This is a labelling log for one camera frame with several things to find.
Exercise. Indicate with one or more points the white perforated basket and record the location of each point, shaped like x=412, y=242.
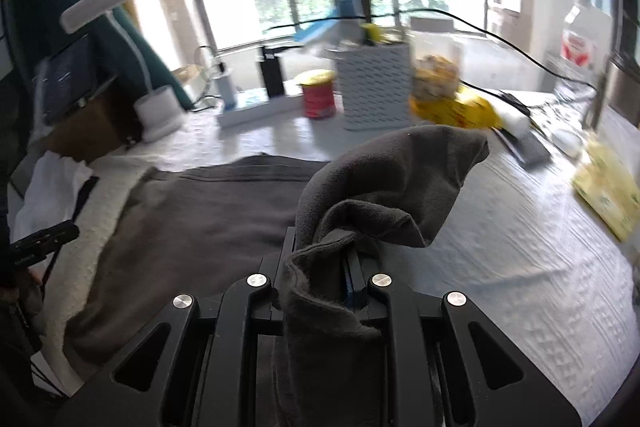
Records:
x=375, y=83

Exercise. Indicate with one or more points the clear snack jar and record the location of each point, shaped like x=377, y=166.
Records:
x=436, y=58

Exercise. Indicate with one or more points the brown cardboard box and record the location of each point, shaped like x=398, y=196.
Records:
x=106, y=123

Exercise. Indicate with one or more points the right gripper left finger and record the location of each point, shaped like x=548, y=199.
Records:
x=193, y=364

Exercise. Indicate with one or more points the white textured bedspread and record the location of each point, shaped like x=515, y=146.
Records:
x=521, y=244

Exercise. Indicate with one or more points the dark grey garment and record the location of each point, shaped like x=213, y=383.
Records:
x=199, y=231

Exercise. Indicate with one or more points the white folded garment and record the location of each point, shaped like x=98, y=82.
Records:
x=52, y=194

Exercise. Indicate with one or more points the white charger adapter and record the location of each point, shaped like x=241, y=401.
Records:
x=226, y=89

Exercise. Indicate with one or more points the white power strip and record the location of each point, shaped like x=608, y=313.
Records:
x=254, y=105

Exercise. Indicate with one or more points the black laptop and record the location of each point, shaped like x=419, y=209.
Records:
x=65, y=82

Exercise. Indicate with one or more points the clear water bottle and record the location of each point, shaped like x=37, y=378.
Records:
x=585, y=40

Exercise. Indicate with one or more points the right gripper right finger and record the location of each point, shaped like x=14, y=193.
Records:
x=446, y=363

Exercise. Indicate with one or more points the black charger adapter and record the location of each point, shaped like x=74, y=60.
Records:
x=270, y=68

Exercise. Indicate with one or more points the teal curtain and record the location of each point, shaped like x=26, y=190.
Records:
x=34, y=32

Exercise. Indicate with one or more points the yellow-green packet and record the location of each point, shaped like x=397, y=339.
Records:
x=605, y=184

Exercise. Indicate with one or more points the red yellow-lidded can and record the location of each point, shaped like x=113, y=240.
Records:
x=318, y=96

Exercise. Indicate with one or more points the white tube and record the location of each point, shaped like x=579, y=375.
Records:
x=512, y=120

